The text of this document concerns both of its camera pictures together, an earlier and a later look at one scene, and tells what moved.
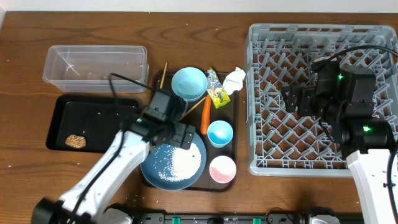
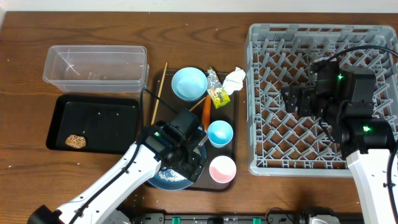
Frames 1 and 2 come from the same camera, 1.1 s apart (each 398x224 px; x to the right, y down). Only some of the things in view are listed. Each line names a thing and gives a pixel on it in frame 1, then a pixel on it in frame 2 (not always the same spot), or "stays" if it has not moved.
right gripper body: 323,101 stays
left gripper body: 170,127 to 190,152
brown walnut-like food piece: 75,141 stays
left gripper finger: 179,133 to 203,140
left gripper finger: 188,137 to 194,167
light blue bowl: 189,83 stays
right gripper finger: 290,94 stays
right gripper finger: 308,102 stays
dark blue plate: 151,172 stays
